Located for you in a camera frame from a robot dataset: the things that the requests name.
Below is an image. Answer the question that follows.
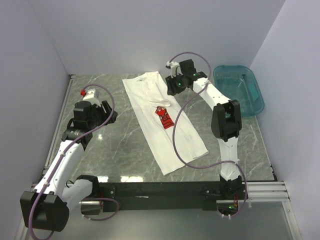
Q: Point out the aluminium frame rail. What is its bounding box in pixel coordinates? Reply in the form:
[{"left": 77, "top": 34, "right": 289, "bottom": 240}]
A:
[{"left": 247, "top": 181, "right": 290, "bottom": 203}]

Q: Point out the teal plastic bin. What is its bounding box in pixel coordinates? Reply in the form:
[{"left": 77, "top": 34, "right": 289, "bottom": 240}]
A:
[{"left": 213, "top": 65, "right": 265, "bottom": 117}]

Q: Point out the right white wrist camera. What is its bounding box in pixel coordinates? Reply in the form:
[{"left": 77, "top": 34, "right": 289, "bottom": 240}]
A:
[{"left": 165, "top": 61, "right": 180, "bottom": 78}]

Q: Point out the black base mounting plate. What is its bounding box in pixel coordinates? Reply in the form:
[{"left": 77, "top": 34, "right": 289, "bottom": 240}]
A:
[{"left": 94, "top": 181, "right": 247, "bottom": 212}]

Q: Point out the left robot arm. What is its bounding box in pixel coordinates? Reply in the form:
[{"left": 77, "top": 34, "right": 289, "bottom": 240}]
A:
[{"left": 20, "top": 100, "right": 118, "bottom": 233}]

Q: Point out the white t-shirt red print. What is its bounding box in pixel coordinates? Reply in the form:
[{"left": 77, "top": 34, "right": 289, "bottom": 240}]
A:
[{"left": 122, "top": 72, "right": 209, "bottom": 175}]

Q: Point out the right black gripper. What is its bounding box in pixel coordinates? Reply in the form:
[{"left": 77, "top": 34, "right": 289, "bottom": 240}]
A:
[{"left": 164, "top": 72, "right": 186, "bottom": 98}]

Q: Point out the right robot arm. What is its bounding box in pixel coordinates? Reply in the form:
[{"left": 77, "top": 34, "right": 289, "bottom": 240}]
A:
[{"left": 165, "top": 59, "right": 242, "bottom": 200}]

